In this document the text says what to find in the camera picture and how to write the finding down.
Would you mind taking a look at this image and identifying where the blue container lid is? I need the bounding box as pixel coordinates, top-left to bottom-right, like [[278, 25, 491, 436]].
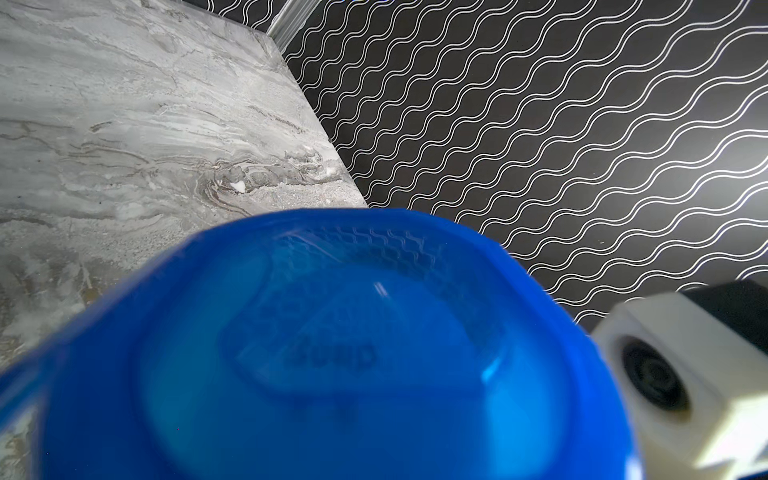
[[1, 209, 643, 479]]

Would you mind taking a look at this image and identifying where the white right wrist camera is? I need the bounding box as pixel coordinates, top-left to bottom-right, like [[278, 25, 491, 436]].
[[592, 280, 767, 479]]

